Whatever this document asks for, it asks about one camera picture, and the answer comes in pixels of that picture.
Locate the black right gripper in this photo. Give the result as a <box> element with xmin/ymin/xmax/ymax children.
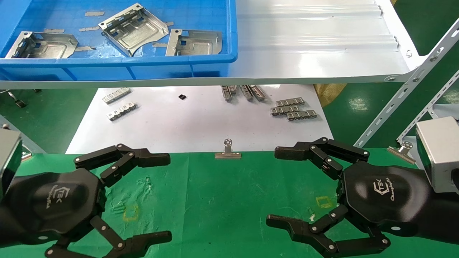
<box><xmin>266</xmin><ymin>137</ymin><xmax>431</xmax><ymax>258</ymax></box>

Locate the chrome caster leg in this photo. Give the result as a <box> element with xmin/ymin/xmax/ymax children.
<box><xmin>7</xmin><ymin>90</ymin><xmax>27</xmax><ymax>108</ymax></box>

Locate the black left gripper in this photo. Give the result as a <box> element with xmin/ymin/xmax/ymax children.
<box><xmin>7</xmin><ymin>143</ymin><xmax>173</xmax><ymax>258</ymax></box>

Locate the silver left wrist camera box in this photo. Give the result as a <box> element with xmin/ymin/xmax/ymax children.
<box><xmin>0</xmin><ymin>129</ymin><xmax>23</xmax><ymax>200</ymax></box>

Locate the white paper sheet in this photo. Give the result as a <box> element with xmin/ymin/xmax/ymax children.
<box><xmin>66</xmin><ymin>84</ymin><xmax>334</xmax><ymax>154</ymax></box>

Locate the white slotted angle bar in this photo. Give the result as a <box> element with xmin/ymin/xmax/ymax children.
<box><xmin>353</xmin><ymin>17</ymin><xmax>459</xmax><ymax>148</ymax></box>
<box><xmin>396</xmin><ymin>70</ymin><xmax>459</xmax><ymax>144</ymax></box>

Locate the blue plastic bin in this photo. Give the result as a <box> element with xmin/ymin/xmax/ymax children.
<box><xmin>0</xmin><ymin>0</ymin><xmax>238</xmax><ymax>81</ymax></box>

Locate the white ribbed shelf panel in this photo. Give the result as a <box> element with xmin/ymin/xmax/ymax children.
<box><xmin>0</xmin><ymin>0</ymin><xmax>427</xmax><ymax>90</ymax></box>

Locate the golden woven bag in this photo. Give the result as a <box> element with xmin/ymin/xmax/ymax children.
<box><xmin>314</xmin><ymin>83</ymin><xmax>348</xmax><ymax>107</ymax></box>

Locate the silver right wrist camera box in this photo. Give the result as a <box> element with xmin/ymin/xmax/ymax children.
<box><xmin>416</xmin><ymin>116</ymin><xmax>459</xmax><ymax>194</ymax></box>

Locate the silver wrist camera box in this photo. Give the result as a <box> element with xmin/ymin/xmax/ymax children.
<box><xmin>0</xmin><ymin>129</ymin><xmax>23</xmax><ymax>200</ymax></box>
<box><xmin>416</xmin><ymin>116</ymin><xmax>459</xmax><ymax>194</ymax></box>

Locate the green table mat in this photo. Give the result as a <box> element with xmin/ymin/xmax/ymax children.
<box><xmin>0</xmin><ymin>148</ymin><xmax>459</xmax><ymax>258</ymax></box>

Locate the stamped sheet metal bracket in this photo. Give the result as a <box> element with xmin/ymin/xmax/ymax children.
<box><xmin>5</xmin><ymin>31</ymin><xmax>79</xmax><ymax>59</ymax></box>
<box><xmin>166</xmin><ymin>29</ymin><xmax>223</xmax><ymax>57</ymax></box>
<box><xmin>99</xmin><ymin>3</ymin><xmax>169</xmax><ymax>57</ymax></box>

